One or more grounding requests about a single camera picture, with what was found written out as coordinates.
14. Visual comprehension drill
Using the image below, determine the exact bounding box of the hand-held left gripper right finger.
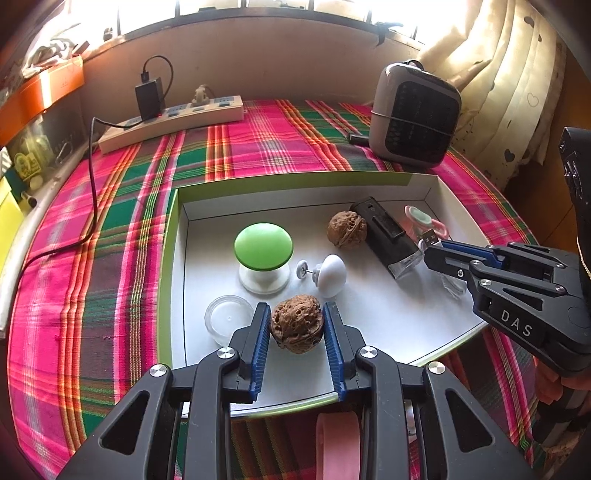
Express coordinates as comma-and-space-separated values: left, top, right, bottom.
322, 300, 537, 480

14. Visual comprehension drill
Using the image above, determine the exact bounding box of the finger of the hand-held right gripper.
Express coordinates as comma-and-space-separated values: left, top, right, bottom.
440, 239, 579, 283
424, 246, 572, 345

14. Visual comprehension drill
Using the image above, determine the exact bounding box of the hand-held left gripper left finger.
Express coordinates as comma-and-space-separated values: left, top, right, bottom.
58, 302, 273, 480

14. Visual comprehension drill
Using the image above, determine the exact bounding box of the usb flash drive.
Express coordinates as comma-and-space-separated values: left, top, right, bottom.
417, 228, 447, 253

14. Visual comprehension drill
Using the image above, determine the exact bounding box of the brown walnut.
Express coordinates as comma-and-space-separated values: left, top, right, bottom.
270, 296, 324, 356
326, 210, 368, 249

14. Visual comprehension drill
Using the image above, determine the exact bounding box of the clear round plastic lid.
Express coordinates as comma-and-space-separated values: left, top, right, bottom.
204, 294, 255, 345

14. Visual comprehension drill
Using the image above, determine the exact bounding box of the white cardboard box tray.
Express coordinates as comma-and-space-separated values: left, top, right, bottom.
157, 171, 491, 419

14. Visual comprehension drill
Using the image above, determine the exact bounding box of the person's right hand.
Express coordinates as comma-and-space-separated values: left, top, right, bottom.
534, 366, 591, 408

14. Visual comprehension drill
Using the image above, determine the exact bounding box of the clear plastic cap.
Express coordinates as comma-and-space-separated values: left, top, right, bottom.
440, 274, 468, 297

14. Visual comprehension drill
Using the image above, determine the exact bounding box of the pink plastic item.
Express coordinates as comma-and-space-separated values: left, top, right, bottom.
403, 205, 449, 241

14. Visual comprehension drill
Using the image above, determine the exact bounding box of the black rectangular device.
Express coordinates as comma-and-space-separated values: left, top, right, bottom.
349, 196, 424, 280

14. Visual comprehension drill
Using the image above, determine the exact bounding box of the white mushroom-shaped knob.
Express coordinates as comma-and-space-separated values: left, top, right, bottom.
315, 253, 346, 299

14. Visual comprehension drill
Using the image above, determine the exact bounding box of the green mushroom-shaped knob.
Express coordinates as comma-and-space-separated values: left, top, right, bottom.
233, 222, 295, 295

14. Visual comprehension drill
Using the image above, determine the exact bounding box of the grey portable heater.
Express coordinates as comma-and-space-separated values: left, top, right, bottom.
369, 60, 463, 168

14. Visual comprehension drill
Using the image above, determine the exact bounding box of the cream heart-print curtain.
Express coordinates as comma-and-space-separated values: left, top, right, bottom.
414, 0, 570, 191

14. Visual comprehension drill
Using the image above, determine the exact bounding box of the beige power strip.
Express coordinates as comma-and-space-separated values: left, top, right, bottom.
98, 95, 245, 155

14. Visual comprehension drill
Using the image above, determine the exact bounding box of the black charger adapter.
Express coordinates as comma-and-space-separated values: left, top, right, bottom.
134, 78, 165, 121

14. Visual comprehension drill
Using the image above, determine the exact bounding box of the yellow box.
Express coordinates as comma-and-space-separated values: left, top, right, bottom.
0, 186, 25, 278

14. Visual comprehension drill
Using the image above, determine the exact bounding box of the clear container with stickers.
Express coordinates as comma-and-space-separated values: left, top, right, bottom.
6, 108, 85, 195

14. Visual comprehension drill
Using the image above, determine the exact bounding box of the orange box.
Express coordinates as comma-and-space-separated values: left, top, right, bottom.
0, 55, 86, 144

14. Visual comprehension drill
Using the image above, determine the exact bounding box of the black power strip cord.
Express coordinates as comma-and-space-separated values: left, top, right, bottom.
20, 116, 112, 274

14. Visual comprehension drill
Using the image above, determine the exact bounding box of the black charger cable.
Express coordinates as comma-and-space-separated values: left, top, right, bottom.
140, 56, 175, 100

